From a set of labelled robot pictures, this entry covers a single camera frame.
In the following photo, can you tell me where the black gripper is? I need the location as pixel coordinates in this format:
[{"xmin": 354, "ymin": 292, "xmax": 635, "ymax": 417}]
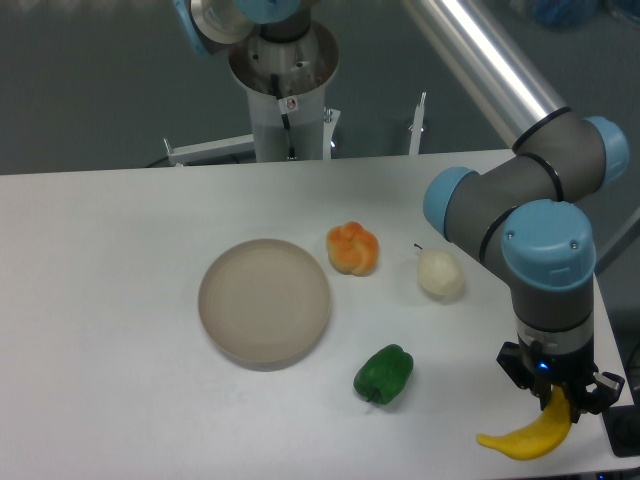
[{"xmin": 496, "ymin": 336, "xmax": 626, "ymax": 424}]

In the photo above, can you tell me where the yellow toy banana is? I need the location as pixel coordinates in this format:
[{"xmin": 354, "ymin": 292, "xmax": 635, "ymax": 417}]
[{"xmin": 476, "ymin": 386, "xmax": 572, "ymax": 461}]

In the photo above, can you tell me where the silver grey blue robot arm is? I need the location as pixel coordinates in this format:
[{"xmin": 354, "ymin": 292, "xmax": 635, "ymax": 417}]
[{"xmin": 174, "ymin": 1, "xmax": 629, "ymax": 420}]

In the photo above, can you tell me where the beige round plate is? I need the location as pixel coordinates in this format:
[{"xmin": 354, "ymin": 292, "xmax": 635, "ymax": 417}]
[{"xmin": 198, "ymin": 239, "xmax": 332, "ymax": 370}]

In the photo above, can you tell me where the black device at table edge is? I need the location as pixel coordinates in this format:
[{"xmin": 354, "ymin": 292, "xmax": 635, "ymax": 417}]
[{"xmin": 602, "ymin": 405, "xmax": 639, "ymax": 458}]

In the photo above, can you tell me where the white toy pear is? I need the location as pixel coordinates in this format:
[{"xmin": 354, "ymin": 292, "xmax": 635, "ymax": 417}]
[{"xmin": 415, "ymin": 244, "xmax": 465, "ymax": 299}]

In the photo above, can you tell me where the green toy bell pepper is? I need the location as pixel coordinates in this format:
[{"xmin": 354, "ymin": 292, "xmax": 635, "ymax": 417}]
[{"xmin": 353, "ymin": 344, "xmax": 414, "ymax": 405}]

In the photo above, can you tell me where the orange knotted bread roll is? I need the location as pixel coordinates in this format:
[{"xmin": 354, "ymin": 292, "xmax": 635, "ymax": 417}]
[{"xmin": 325, "ymin": 221, "xmax": 380, "ymax": 276}]

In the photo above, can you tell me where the white right metal bracket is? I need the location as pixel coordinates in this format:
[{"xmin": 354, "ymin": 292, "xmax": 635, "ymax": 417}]
[{"xmin": 408, "ymin": 91, "xmax": 428, "ymax": 156}]

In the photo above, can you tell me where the white metal bracket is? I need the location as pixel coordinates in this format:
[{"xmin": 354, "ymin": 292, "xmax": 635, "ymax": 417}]
[
  {"xmin": 163, "ymin": 134, "xmax": 254, "ymax": 166},
  {"xmin": 408, "ymin": 91, "xmax": 428, "ymax": 156}
]

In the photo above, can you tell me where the white left metal bracket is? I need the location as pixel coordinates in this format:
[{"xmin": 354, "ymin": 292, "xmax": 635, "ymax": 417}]
[{"xmin": 163, "ymin": 134, "xmax": 254, "ymax": 166}]

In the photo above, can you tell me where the black cable on pedestal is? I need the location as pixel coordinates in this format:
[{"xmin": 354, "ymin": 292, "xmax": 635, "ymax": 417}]
[{"xmin": 270, "ymin": 73, "xmax": 297, "ymax": 161}]

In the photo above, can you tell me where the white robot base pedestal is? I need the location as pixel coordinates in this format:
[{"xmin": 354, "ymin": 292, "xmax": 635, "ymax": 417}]
[{"xmin": 229, "ymin": 21, "xmax": 339, "ymax": 163}]

